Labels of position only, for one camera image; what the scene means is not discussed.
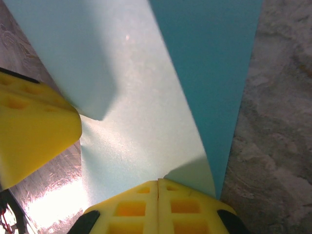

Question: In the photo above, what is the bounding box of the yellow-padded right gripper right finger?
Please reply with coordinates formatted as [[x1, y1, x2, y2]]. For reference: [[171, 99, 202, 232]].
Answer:
[[157, 177, 251, 234]]

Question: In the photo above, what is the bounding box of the light blue paper sheet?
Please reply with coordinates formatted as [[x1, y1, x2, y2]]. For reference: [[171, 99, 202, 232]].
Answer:
[[3, 0, 265, 199]]

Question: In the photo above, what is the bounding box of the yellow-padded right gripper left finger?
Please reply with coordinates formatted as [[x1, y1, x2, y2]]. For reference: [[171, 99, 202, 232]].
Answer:
[[70, 179, 159, 234]]

